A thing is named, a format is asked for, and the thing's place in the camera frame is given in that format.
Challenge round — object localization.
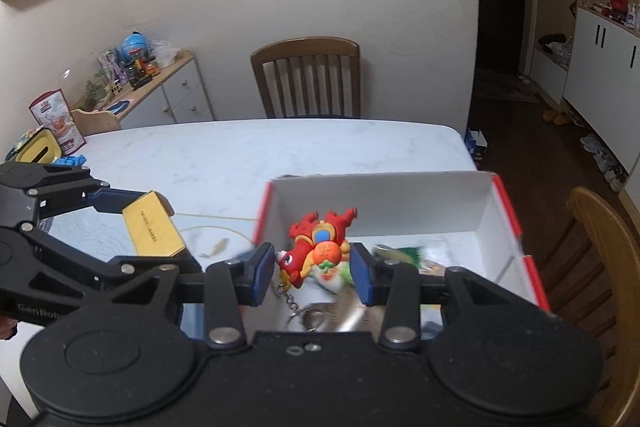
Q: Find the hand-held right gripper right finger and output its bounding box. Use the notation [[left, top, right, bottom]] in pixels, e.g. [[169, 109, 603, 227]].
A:
[[350, 243, 551, 350]]

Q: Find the green tassel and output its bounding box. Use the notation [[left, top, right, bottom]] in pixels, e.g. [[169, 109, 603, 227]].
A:
[[372, 244, 428, 267]]

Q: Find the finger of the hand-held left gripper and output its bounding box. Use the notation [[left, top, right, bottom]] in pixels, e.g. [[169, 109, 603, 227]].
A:
[[0, 163, 153, 228], [0, 227, 201, 308]]

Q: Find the red dragon keychain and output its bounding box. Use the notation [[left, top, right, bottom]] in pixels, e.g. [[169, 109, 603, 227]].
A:
[[275, 207, 358, 333]]

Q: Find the blue globe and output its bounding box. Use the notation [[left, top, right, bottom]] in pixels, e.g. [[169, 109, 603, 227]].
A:
[[122, 32, 151, 58]]

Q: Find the printed blue fish table mat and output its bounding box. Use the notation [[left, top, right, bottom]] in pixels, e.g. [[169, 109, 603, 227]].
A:
[[85, 207, 261, 273]]

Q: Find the white wooden wall cabinet unit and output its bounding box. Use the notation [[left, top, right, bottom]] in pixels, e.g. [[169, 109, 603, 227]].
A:
[[530, 0, 640, 208]]

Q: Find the red shoe box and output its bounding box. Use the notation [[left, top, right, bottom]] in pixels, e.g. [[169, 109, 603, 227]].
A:
[[252, 171, 551, 343]]

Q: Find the blue white carton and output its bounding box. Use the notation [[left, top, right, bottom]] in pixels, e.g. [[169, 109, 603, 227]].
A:
[[465, 129, 488, 155]]

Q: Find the wooden dining chair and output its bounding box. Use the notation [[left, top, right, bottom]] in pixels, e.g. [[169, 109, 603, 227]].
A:
[[537, 186, 640, 427], [250, 38, 362, 120]]

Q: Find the red snack bag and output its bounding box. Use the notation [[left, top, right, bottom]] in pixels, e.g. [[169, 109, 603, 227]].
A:
[[28, 88, 86, 148]]

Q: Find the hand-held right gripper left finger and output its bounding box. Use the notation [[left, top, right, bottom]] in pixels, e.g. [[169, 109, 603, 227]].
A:
[[75, 243, 276, 350]]

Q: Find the miniature house model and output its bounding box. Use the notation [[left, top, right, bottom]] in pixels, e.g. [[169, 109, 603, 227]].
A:
[[85, 49, 131, 110]]

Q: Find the clear plastic bag dark packet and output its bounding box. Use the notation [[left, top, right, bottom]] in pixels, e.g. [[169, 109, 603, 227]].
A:
[[300, 257, 446, 340]]

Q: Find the white wooden sideboard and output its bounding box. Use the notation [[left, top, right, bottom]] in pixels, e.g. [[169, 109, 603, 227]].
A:
[[70, 49, 216, 136]]

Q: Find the small yellow box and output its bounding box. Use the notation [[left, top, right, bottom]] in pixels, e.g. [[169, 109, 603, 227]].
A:
[[121, 191, 188, 258]]

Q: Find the yellow green tissue box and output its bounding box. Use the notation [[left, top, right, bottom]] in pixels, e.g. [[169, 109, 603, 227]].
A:
[[5, 128, 65, 165]]

